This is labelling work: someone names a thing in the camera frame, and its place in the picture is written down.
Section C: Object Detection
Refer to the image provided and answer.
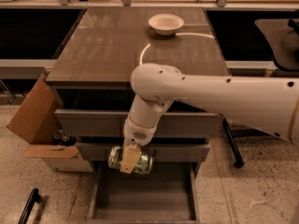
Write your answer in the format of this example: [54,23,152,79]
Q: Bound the grey drawer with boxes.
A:
[54,109,222,138]
[89,162,201,224]
[77,143,210,162]

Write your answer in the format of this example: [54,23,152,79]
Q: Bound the green soda can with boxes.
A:
[108,146,152,175]

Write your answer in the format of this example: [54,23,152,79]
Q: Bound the grey drawer cabinet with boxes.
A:
[46,7,229,111]

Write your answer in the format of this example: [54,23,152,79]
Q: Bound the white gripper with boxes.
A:
[121,117,156,174]

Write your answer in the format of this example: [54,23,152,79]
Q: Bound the black chair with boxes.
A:
[254,10,299,72]

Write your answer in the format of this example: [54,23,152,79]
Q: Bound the cans inside cardboard box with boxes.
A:
[52,130,76,147]

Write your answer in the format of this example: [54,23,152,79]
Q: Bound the black handle bar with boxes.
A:
[18,188,40,224]

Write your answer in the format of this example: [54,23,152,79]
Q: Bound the bottom grey drawer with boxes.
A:
[89,162,201,224]

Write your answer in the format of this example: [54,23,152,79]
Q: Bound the brown cardboard box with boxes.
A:
[7,74,93,172]

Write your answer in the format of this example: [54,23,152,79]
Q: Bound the black stand leg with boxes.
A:
[222,119,245,168]

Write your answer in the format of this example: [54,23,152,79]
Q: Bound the middle grey drawer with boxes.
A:
[77,143,210,162]

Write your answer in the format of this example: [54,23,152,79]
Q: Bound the white bowl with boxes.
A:
[149,14,184,35]

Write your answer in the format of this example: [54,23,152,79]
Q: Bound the top grey drawer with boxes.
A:
[54,109,222,138]

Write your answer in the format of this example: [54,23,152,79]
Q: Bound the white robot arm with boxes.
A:
[121,63,299,174]

